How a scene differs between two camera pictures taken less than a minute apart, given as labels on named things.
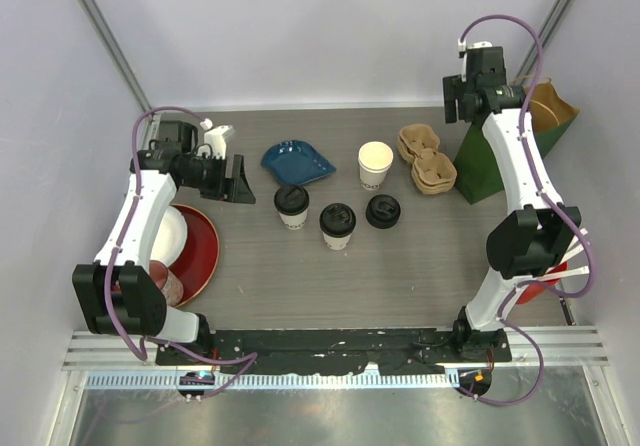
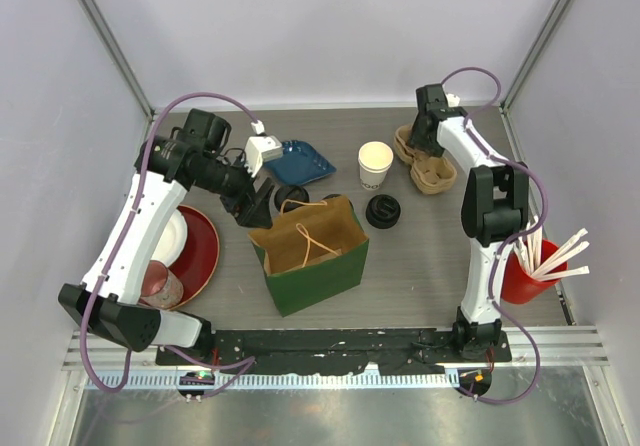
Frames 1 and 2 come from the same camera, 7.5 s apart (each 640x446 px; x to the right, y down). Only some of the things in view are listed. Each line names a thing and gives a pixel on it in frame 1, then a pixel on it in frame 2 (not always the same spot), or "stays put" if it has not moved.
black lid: (337, 219) to (334, 195)
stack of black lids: (383, 211) stays put
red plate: (198, 263) stays put
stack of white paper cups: (375, 159) stays put
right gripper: (452, 89) to (433, 149)
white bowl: (169, 236) stays put
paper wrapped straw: (576, 271) stays put
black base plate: (319, 351) stays put
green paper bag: (477, 174) to (311, 250)
